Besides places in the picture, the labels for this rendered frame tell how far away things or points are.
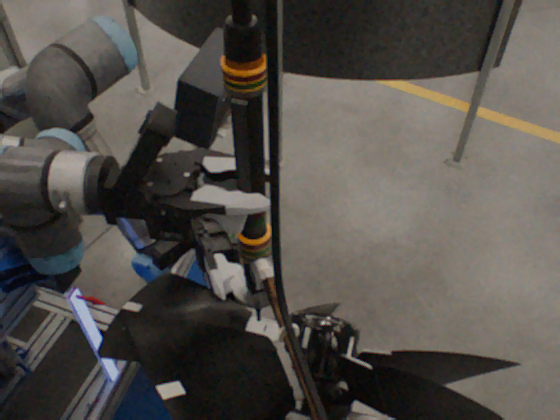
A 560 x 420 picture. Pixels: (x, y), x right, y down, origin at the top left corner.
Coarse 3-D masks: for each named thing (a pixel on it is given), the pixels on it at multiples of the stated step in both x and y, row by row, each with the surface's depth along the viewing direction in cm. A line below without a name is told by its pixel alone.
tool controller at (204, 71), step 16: (208, 48) 138; (192, 64) 133; (208, 64) 134; (192, 80) 129; (208, 80) 131; (176, 96) 132; (192, 96) 130; (208, 96) 129; (224, 96) 132; (192, 112) 134; (208, 112) 133; (224, 112) 139; (192, 128) 138; (208, 128) 136; (224, 128) 145; (192, 144) 142; (208, 144) 141
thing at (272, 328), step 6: (252, 318) 92; (252, 324) 91; (258, 324) 91; (264, 324) 91; (270, 324) 91; (276, 324) 90; (246, 330) 90; (252, 330) 90; (258, 330) 90; (270, 330) 90; (276, 330) 90; (270, 336) 89; (276, 336) 89
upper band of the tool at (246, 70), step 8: (264, 56) 50; (224, 64) 49; (232, 64) 52; (240, 64) 53; (256, 64) 52; (264, 64) 49; (232, 72) 49; (240, 72) 49; (248, 72) 49; (256, 72) 49
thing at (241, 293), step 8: (272, 264) 68; (240, 272) 77; (248, 272) 70; (256, 272) 67; (264, 272) 67; (272, 272) 67; (240, 280) 77; (248, 280) 69; (256, 280) 66; (232, 288) 76; (240, 288) 76; (256, 288) 67; (240, 296) 75; (248, 296) 75; (256, 296) 72; (264, 296) 72; (248, 304) 74; (256, 304) 73; (264, 304) 74
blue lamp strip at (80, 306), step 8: (72, 296) 95; (80, 304) 98; (80, 312) 99; (88, 312) 101; (88, 320) 102; (88, 328) 103; (96, 328) 106; (96, 336) 107; (96, 344) 107; (104, 360) 112; (112, 360) 116; (112, 368) 117; (112, 376) 118
